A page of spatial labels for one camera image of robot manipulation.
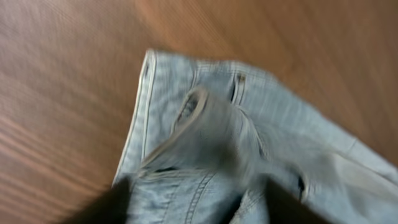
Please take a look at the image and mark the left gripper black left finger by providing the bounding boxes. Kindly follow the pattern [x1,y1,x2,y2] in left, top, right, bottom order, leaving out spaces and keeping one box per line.
[63,177,131,224]

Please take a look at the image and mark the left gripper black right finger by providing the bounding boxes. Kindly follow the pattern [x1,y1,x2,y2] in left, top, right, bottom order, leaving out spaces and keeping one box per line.
[265,180,328,224]

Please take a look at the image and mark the light blue denim shorts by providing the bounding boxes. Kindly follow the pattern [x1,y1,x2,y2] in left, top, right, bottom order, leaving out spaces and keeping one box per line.
[115,50,397,223]

